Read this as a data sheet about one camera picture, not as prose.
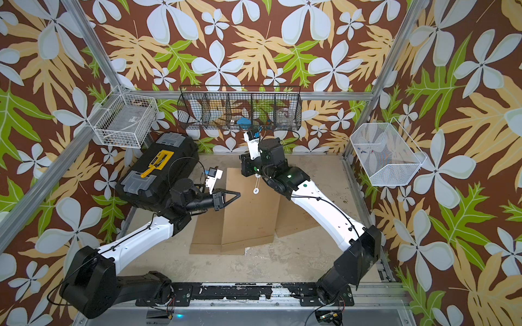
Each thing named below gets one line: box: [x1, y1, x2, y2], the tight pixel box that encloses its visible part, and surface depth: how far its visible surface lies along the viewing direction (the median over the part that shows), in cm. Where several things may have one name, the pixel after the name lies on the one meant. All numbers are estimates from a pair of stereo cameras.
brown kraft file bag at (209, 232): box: [188, 207, 225, 255], surface depth 86 cm
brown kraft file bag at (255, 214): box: [221, 167, 281, 246], surface depth 75 cm
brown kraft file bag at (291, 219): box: [275, 194, 321, 238], surface depth 92 cm
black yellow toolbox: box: [114, 133, 200, 212], surface depth 92 cm
